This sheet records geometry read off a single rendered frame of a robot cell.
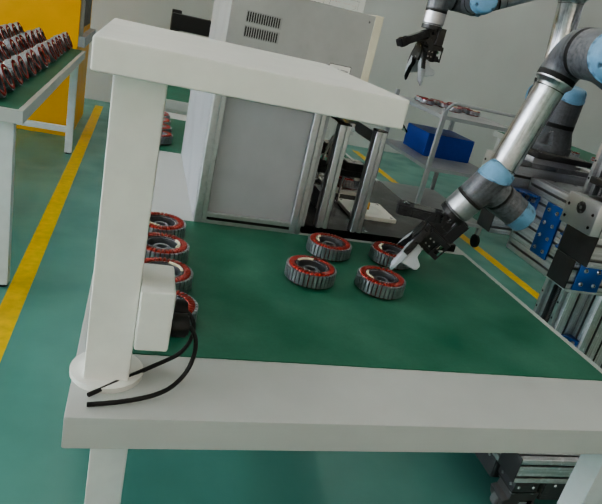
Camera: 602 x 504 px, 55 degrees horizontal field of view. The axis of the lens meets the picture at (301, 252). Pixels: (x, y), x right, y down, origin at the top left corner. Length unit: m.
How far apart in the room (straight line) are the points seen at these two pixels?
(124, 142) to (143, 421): 0.36
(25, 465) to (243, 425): 1.10
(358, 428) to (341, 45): 1.03
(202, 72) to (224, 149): 0.82
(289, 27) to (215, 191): 0.45
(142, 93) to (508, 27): 7.56
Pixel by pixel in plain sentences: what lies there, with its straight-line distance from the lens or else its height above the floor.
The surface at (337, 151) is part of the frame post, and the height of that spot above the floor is 0.98.
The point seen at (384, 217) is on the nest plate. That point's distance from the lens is 1.78.
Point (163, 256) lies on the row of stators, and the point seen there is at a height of 0.78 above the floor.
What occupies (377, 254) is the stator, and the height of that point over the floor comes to 0.78.
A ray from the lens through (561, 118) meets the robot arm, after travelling 2.24.
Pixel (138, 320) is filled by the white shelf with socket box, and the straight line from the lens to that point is 0.79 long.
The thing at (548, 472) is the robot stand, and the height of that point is 0.18.
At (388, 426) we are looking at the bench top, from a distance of 0.91.
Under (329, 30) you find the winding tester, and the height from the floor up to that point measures 1.26.
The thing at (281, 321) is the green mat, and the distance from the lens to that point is 1.09.
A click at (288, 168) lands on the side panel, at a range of 1.49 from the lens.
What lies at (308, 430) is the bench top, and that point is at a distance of 0.87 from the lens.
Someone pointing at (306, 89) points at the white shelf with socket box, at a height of 1.19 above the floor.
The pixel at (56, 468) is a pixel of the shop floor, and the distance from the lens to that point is 1.84.
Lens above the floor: 1.26
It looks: 21 degrees down
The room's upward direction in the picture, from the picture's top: 13 degrees clockwise
